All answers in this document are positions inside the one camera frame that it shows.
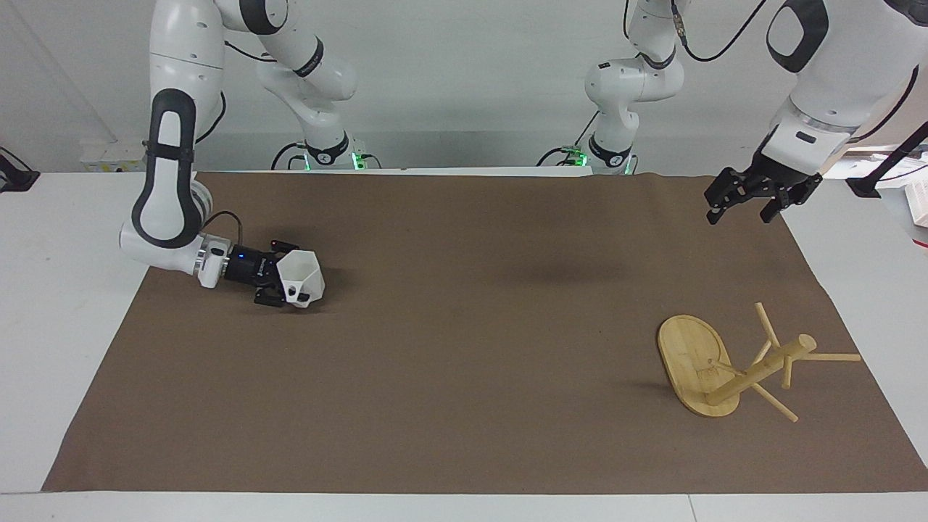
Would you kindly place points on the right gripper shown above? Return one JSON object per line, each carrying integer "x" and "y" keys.
{"x": 246, "y": 267}

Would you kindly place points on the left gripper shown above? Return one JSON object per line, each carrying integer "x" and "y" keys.
{"x": 777, "y": 172}

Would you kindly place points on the white faceted cup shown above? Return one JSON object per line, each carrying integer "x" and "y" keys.
{"x": 308, "y": 281}

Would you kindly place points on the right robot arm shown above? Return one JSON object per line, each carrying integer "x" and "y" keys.
{"x": 174, "y": 65}

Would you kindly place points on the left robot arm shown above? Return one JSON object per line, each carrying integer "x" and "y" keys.
{"x": 631, "y": 80}

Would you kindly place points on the wooden cup rack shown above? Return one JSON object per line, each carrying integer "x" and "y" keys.
{"x": 696, "y": 362}

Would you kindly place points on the black stand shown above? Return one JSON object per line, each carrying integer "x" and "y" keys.
{"x": 895, "y": 158}
{"x": 16, "y": 177}

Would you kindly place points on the white ribbed box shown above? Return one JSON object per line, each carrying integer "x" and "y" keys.
{"x": 915, "y": 203}

